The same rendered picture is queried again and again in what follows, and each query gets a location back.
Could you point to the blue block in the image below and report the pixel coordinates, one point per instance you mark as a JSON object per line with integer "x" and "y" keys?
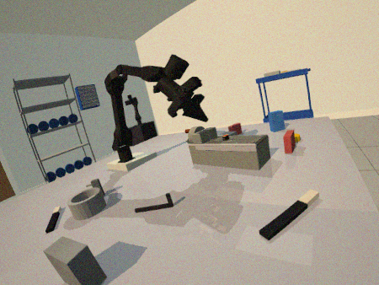
{"x": 276, "y": 120}

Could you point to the yellow short cylinder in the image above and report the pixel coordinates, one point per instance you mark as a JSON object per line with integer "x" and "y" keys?
{"x": 297, "y": 137}

